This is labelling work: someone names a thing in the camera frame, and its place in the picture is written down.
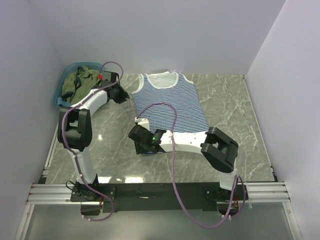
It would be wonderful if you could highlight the olive green tank top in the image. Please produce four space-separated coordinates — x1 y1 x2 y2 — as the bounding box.
60 65 101 105

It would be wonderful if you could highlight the blue white striped tank top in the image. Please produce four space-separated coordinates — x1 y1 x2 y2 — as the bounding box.
132 71 209 133

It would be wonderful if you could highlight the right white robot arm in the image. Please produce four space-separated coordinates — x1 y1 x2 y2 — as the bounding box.
128 124 239 200

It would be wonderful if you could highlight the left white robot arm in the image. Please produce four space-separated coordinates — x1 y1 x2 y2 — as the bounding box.
57 71 130 201

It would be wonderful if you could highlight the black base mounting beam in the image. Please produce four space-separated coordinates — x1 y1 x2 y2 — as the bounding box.
69 181 251 216

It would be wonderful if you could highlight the teal plastic laundry basket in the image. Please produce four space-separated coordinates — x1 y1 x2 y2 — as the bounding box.
55 62 102 107

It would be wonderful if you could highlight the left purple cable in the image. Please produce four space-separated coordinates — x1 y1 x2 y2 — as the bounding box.
61 61 125 222

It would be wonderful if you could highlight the purple cable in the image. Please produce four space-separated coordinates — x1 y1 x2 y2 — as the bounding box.
136 102 247 229
61 61 125 222

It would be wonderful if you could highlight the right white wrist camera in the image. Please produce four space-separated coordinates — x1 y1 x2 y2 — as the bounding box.
134 117 150 131

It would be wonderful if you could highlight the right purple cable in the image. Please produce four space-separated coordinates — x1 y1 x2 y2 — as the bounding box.
136 102 247 229

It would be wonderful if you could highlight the aluminium extrusion frame rail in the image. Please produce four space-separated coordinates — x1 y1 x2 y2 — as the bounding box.
16 126 302 240

